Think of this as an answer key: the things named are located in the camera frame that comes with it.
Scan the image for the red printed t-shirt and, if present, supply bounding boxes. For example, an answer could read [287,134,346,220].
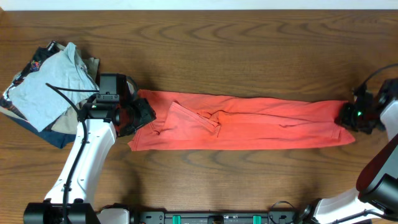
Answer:
[128,90,355,151]

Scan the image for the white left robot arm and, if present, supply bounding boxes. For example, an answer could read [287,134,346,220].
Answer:
[23,98,155,223]

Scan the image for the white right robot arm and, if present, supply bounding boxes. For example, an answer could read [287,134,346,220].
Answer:
[303,99,397,224]

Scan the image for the tan folded garment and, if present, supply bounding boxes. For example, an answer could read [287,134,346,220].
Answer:
[51,57,100,134]

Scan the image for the navy folded garment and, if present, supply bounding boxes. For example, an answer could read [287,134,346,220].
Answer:
[7,116,76,149]

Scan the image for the light blue folded shirt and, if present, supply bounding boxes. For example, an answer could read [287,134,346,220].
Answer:
[9,42,99,131]

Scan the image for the black printed folded garment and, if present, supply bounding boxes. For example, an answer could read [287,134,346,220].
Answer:
[1,40,65,109]

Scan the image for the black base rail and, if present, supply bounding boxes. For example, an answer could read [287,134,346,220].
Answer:
[99,210,373,224]

